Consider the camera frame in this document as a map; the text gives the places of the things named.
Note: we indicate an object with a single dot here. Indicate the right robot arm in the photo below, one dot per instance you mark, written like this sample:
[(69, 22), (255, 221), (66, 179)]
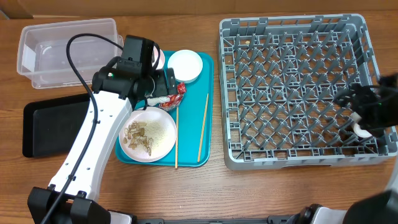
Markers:
[(381, 208)]

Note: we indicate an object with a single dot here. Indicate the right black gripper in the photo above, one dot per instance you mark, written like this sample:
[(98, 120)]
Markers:
[(363, 98)]

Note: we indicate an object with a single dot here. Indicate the clear plastic bin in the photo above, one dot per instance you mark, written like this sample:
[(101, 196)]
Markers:
[(42, 55)]

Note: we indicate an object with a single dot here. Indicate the wooden chopstick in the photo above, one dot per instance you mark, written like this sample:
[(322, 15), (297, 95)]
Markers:
[(176, 143), (203, 128)]

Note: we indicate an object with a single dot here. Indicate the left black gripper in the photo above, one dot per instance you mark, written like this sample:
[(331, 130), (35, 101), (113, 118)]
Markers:
[(160, 89)]

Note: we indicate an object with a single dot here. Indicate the white plate with food scraps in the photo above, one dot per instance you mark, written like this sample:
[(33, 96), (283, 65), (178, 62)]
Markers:
[(148, 135)]

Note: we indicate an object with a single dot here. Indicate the white bowl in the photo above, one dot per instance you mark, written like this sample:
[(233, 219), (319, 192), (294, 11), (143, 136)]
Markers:
[(186, 64)]

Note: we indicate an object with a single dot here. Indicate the grey dishwasher rack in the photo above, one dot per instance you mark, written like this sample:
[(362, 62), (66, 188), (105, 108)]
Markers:
[(278, 79)]

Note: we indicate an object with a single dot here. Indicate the right wooden chopstick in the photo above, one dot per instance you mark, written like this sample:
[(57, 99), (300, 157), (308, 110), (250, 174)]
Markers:
[(203, 128)]

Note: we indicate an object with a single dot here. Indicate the white wrapper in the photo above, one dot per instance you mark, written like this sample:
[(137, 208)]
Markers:
[(157, 100)]

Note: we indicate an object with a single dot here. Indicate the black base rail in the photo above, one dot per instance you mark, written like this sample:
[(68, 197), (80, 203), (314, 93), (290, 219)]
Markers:
[(273, 219)]

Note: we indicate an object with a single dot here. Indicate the left wooden chopstick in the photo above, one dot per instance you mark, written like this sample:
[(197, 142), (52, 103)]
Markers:
[(176, 143)]

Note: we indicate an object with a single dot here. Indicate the white paper cup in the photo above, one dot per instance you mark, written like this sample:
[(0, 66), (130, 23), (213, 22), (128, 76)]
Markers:
[(356, 127)]

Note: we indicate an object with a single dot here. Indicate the red foil wrapper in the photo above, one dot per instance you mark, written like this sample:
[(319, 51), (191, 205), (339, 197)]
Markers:
[(174, 100)]

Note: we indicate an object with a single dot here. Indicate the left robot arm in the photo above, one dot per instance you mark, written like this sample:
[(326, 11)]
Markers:
[(72, 194)]

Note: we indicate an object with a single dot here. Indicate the teal serving tray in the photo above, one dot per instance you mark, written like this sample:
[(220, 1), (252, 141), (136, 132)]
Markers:
[(190, 120)]

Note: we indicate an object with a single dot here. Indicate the black plastic tray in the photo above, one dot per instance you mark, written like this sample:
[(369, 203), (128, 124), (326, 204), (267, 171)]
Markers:
[(51, 126)]

